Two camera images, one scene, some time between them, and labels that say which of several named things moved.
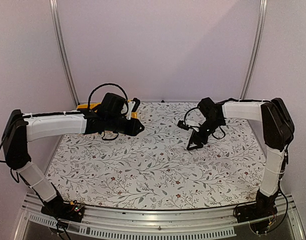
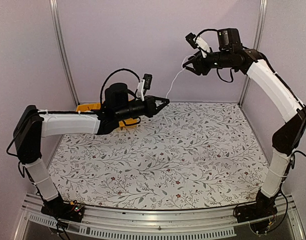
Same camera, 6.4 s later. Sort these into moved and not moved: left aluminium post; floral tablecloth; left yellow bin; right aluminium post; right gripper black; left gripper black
Moved: right gripper black; left gripper black
Not moved: right aluminium post; left aluminium post; floral tablecloth; left yellow bin
